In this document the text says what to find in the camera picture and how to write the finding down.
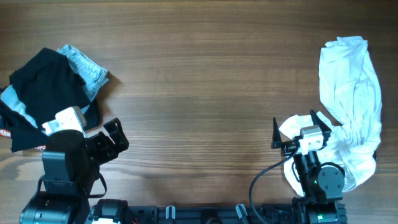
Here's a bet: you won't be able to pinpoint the light blue folded jeans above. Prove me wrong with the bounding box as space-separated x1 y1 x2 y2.
1 44 109 130

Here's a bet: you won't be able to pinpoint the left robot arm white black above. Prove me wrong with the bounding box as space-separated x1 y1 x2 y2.
19 118 132 224

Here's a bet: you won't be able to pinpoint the black folded shirt under jeans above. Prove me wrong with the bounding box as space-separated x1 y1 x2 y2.
1 85 100 152

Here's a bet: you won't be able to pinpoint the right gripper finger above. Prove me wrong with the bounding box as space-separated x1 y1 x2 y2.
310 110 331 134
271 117 282 149

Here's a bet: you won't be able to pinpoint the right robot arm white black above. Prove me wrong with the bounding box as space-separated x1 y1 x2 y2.
271 110 348 224

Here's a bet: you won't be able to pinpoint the white crumpled shirt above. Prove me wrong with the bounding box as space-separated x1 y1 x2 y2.
279 35 383 197

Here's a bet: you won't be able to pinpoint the black polo shirt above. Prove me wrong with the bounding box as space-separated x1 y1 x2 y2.
9 48 91 127

